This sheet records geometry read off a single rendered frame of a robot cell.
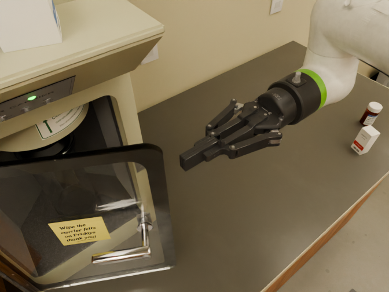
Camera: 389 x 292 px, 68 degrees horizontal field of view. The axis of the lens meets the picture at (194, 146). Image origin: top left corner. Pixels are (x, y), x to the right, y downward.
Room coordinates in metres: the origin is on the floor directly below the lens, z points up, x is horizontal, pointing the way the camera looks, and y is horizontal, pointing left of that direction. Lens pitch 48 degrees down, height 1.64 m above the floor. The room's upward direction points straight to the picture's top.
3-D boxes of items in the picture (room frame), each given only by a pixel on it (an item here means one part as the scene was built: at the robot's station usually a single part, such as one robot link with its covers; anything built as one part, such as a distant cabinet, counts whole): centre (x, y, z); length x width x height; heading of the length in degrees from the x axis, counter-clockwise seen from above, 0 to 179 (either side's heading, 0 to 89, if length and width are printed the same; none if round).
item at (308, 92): (0.45, -0.19, 1.28); 0.09 x 0.06 x 0.12; 37
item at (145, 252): (0.19, 0.11, 1.20); 0.10 x 0.05 x 0.03; 100
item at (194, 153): (0.31, -0.01, 1.28); 0.07 x 0.01 x 0.03; 127
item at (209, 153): (0.31, -0.04, 1.28); 0.05 x 0.03 x 0.01; 127
